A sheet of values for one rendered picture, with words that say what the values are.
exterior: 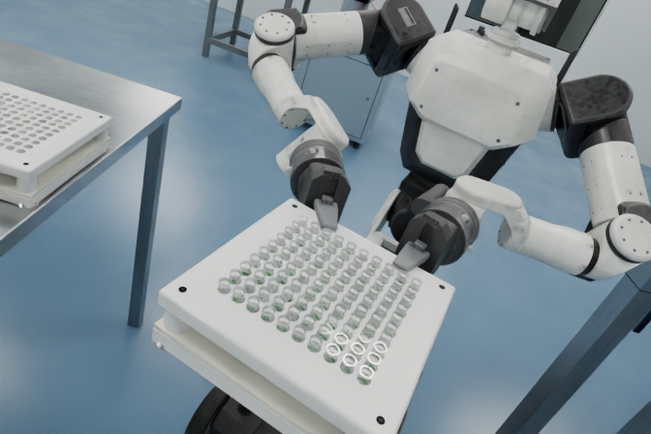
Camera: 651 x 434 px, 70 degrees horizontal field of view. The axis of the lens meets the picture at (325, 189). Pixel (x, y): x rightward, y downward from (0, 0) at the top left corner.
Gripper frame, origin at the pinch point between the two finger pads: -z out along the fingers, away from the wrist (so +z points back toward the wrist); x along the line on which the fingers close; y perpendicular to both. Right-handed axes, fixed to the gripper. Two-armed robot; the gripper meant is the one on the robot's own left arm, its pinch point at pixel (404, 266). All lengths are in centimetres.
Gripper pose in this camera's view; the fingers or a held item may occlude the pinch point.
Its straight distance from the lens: 60.7
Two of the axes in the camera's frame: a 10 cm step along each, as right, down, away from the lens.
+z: 5.5, -2.6, 7.9
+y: -7.8, -4.9, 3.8
